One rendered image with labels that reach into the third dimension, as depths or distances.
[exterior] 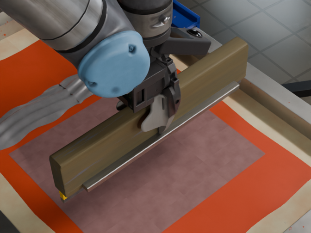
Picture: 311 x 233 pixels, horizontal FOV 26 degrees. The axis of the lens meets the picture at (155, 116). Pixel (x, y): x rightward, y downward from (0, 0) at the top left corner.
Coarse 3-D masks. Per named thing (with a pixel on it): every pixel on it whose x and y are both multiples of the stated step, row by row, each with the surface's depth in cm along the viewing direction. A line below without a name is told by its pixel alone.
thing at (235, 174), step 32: (64, 64) 135; (96, 96) 128; (192, 128) 123; (224, 128) 123; (160, 160) 118; (192, 160) 118; (224, 160) 118; (256, 160) 118; (288, 160) 118; (192, 192) 113; (224, 192) 113; (256, 192) 113; (288, 192) 113; (224, 224) 108
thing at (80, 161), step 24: (240, 48) 109; (192, 72) 106; (216, 72) 108; (240, 72) 113; (192, 96) 107; (120, 120) 99; (72, 144) 96; (96, 144) 97; (120, 144) 101; (72, 168) 96; (96, 168) 100; (72, 192) 99
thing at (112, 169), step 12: (216, 96) 111; (204, 108) 109; (180, 120) 108; (192, 120) 109; (168, 132) 106; (144, 144) 104; (156, 144) 105; (132, 156) 103; (108, 168) 101; (120, 168) 102; (96, 180) 100
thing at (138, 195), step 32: (0, 64) 135; (32, 64) 135; (0, 96) 128; (32, 96) 128; (64, 128) 123; (0, 160) 118; (32, 160) 118; (32, 192) 113; (96, 192) 113; (128, 192) 113; (160, 192) 113; (64, 224) 108; (96, 224) 108; (128, 224) 108; (160, 224) 108; (192, 224) 108
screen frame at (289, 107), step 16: (0, 16) 139; (0, 32) 138; (256, 80) 126; (272, 80) 126; (256, 96) 127; (272, 96) 123; (288, 96) 123; (272, 112) 126; (288, 112) 122; (304, 112) 121; (304, 128) 121; (0, 224) 104; (304, 224) 104
